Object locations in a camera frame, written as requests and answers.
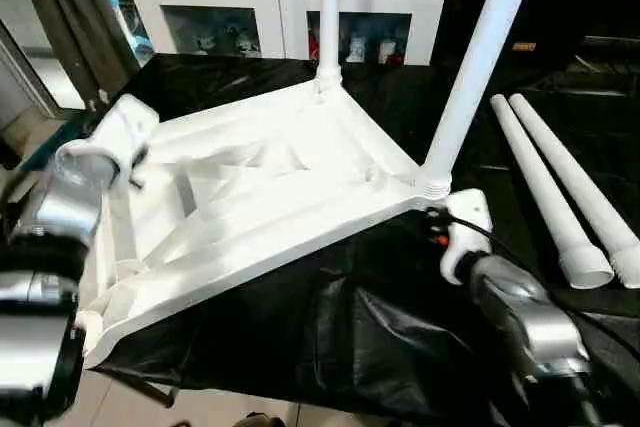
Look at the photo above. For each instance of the white plastic table leg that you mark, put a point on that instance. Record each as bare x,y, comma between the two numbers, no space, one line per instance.
545,187
330,12
585,182
475,72

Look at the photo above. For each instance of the white plastic table top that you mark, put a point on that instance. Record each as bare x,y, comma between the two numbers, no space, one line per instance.
260,187

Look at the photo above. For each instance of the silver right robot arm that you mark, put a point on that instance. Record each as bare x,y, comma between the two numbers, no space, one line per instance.
530,307

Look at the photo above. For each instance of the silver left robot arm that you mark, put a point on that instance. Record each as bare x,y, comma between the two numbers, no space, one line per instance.
60,197

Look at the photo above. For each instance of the teal floor mat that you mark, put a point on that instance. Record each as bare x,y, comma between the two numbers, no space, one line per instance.
35,157

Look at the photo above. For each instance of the black work mat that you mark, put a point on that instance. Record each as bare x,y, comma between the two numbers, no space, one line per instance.
375,337

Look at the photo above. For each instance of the light blue packaged box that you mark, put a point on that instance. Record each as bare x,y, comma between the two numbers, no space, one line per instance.
125,12

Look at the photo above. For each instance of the grey curtain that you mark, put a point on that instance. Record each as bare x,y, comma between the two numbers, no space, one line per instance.
70,17

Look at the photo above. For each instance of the white red mug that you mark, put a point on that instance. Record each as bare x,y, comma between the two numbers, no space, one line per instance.
395,58

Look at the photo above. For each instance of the black fabric bag yellow label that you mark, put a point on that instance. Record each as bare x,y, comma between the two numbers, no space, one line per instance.
575,2

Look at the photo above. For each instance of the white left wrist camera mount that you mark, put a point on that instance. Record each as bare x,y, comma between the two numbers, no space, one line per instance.
120,132

